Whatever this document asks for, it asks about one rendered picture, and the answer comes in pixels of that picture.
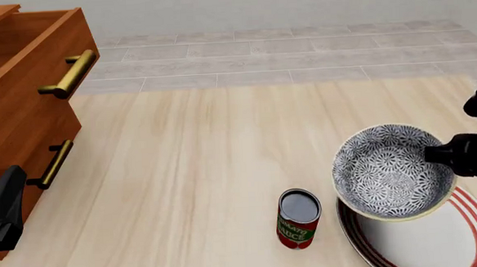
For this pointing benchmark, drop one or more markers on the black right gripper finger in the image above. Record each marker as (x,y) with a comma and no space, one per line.
(448,156)

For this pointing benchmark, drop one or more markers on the white plate with red rings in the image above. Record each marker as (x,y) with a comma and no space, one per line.
(424,246)

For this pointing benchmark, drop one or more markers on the open wooden drawer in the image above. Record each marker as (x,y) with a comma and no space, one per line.
(27,77)

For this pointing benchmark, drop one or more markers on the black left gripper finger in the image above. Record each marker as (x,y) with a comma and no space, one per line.
(8,191)

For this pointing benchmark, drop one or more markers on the black white patterned bowl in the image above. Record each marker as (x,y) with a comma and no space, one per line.
(384,175)

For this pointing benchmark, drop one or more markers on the closed wooden drawer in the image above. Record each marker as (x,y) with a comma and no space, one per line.
(31,156)

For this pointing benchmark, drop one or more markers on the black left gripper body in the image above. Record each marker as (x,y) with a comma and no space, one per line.
(0,232)

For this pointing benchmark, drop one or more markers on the wooden cabinet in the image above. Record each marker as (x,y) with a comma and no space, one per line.
(2,143)

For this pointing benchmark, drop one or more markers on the tomato sauce tin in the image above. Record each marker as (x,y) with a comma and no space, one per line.
(298,225)

